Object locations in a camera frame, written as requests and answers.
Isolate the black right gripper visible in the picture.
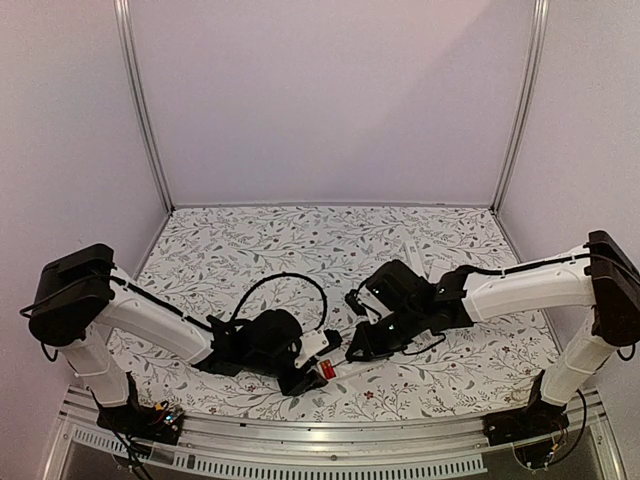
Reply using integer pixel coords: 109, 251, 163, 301
345, 304, 425, 363

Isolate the white remote control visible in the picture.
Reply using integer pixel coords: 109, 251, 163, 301
317, 360, 387, 381

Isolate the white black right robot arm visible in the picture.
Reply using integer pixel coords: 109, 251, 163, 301
346, 230, 639, 436

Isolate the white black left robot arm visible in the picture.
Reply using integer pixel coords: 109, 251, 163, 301
19, 244, 341, 434

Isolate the white plastic strip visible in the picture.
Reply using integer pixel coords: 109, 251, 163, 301
403, 240, 425, 277

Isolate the floral patterned table mat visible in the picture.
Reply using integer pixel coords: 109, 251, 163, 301
108, 206, 558, 422

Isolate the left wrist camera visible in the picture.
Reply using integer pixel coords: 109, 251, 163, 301
294, 329, 343, 369

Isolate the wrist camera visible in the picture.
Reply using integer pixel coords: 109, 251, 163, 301
345, 289, 381, 320
294, 329, 343, 369

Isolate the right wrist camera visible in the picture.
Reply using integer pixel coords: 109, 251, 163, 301
345, 289, 381, 320

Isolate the aluminium front rail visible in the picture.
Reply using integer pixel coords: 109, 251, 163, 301
43, 387, 628, 479

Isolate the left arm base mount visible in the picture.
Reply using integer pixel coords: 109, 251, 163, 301
96, 399, 184, 446

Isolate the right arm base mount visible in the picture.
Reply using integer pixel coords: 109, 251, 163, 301
482, 402, 569, 470

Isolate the right aluminium frame post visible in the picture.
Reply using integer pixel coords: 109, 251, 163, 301
490, 0, 550, 216

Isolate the aluminium frame post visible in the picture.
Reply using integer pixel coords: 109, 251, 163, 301
113, 0, 175, 215
490, 0, 550, 216

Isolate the left aluminium frame post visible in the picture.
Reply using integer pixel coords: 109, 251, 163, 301
113, 0, 175, 215

